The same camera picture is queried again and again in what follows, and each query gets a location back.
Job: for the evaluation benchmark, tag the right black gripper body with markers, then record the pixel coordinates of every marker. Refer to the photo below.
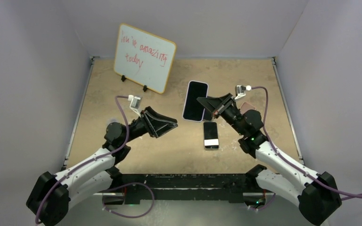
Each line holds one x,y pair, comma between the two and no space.
218,111

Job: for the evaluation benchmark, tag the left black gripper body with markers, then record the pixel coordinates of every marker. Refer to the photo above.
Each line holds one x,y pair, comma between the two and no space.
151,128

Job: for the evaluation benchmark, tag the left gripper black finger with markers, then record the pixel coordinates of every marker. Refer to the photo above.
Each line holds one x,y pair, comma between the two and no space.
160,131
158,120

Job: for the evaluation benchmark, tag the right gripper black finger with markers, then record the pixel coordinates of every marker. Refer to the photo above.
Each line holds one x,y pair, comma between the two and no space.
213,105
226,97

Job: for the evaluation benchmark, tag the pink phone case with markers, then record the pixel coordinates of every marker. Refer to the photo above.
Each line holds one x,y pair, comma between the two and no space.
245,106

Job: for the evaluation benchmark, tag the black smartphone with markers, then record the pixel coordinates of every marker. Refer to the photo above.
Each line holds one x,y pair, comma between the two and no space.
211,139

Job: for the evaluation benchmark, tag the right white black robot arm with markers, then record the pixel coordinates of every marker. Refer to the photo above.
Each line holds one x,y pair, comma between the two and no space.
313,193

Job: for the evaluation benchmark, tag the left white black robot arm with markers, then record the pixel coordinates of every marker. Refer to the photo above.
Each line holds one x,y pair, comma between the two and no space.
53,195

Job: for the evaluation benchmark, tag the black phone on table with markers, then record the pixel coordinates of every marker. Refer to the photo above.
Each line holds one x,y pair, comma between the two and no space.
207,116

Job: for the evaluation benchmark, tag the small clear plastic cup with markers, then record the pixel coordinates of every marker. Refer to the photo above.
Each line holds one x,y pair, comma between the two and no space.
111,120

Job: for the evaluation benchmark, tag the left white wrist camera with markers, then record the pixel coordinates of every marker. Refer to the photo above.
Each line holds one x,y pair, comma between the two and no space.
135,102

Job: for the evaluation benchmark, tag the white whiteboard with yellow frame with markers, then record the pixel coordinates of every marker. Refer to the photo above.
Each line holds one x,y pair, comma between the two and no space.
143,58

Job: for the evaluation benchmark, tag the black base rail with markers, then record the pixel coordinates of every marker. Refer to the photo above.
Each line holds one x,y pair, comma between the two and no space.
233,188

